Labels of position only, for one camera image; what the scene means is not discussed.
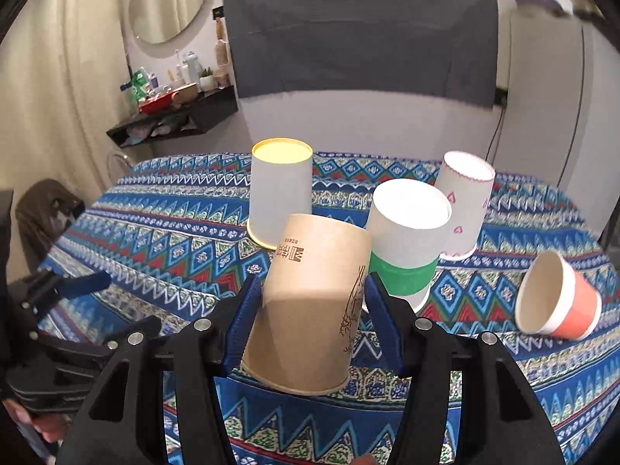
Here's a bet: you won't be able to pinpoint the brown kraft paper cup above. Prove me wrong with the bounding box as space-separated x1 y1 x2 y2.
242 214 372 396

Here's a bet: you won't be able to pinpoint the white cup yellow rim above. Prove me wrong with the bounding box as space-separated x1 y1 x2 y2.
247 136 313 250

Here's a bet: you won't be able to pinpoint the orange and white paper cup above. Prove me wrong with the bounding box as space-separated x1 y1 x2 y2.
515 250 602 340

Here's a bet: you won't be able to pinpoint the white cup green band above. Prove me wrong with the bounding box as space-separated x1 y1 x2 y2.
366 179 452 312

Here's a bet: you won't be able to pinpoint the white cup pink hearts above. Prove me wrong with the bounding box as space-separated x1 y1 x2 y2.
435 150 496 262

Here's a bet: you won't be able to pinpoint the person's left hand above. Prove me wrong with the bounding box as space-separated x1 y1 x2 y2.
2 399 72 464

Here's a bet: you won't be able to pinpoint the dark bag on chair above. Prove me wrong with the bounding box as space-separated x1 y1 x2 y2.
16 179 85 272

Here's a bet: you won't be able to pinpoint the transparent chair back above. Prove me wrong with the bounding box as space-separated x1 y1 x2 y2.
106 150 136 185

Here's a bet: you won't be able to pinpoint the red tray on shelf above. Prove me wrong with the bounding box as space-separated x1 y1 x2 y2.
139 91 174 115

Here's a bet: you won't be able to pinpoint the beige curtain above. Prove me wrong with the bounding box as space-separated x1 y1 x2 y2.
0 0 142 277

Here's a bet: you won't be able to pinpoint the green plastic bottle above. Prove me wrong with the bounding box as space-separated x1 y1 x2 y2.
130 69 152 104

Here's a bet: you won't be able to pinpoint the beige mug on shelf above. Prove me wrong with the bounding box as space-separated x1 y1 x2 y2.
171 83 200 106

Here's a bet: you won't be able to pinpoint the small potted plant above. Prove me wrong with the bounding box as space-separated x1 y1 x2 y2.
200 67 219 93

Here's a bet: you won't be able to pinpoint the white pump bottle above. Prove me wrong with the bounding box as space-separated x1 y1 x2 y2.
185 52 202 84

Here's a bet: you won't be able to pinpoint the metal pot on fridge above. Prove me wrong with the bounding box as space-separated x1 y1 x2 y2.
571 0 605 22

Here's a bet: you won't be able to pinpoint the black wall shelf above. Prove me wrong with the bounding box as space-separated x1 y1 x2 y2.
106 86 239 149

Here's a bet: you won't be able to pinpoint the wooden brush on wall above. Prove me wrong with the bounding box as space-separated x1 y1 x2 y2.
214 17 229 68

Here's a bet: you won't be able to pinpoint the black power cable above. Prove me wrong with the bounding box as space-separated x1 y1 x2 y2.
483 87 509 166

